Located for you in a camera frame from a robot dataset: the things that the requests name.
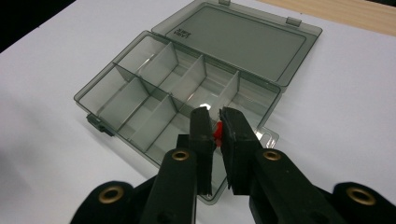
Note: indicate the red push pin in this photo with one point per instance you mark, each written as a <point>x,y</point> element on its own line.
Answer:
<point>218,133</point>

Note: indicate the grey transparent compartment box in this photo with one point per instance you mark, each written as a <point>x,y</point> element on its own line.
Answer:
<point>174,81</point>

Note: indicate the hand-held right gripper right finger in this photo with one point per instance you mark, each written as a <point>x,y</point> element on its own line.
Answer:
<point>258,168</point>

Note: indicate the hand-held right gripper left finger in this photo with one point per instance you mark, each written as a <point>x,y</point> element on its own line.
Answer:
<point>186,161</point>

